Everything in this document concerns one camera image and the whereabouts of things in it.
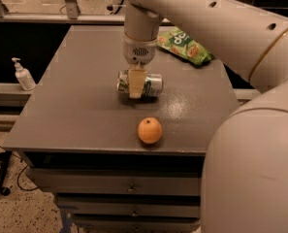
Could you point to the white background machine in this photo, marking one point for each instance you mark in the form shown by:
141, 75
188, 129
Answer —
115, 6

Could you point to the black stand leg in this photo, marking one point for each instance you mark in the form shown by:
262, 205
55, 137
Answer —
4, 163

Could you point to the grey drawer cabinet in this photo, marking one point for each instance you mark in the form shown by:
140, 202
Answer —
79, 135

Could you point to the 7up soda can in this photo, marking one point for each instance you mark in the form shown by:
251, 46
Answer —
153, 84

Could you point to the white pump bottle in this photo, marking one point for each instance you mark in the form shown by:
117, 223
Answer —
23, 75

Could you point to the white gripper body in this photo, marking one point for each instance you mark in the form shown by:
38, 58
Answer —
140, 51

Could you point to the metal window railing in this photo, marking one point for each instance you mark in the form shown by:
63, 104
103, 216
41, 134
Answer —
53, 12

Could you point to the orange fruit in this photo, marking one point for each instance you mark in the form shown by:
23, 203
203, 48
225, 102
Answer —
150, 130

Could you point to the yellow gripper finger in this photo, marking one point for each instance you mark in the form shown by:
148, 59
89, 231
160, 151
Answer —
136, 79

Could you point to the green snack bag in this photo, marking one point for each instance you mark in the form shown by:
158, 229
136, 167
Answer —
180, 44

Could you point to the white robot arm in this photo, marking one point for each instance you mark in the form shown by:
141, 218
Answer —
245, 177

